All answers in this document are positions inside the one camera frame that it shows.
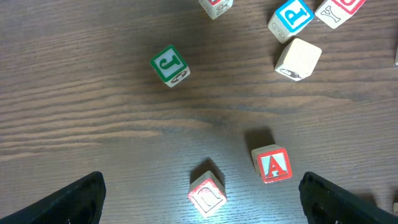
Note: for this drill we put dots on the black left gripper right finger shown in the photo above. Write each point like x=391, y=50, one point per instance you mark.
x=325, y=202

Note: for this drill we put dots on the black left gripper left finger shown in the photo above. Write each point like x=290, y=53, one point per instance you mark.
x=79, y=202

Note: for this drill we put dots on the green J block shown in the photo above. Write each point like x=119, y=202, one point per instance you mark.
x=170, y=66

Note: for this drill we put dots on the red I block centre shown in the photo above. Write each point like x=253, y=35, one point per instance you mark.
x=396, y=57

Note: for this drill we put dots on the yellow G block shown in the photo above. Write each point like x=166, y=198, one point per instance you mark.
x=298, y=60

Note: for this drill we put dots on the red A block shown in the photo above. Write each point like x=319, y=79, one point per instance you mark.
x=272, y=163

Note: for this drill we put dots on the red U block lower left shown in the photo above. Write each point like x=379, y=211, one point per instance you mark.
x=207, y=194

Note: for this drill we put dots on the blue R block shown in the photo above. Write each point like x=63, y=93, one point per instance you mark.
x=289, y=19

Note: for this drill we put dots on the red u block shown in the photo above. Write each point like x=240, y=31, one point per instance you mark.
x=336, y=12
x=207, y=194

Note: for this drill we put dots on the red G block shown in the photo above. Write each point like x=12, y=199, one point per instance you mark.
x=215, y=8

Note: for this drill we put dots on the red U block upper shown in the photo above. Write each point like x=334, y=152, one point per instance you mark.
x=336, y=12

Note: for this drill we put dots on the green R block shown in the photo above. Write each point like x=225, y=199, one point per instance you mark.
x=395, y=209

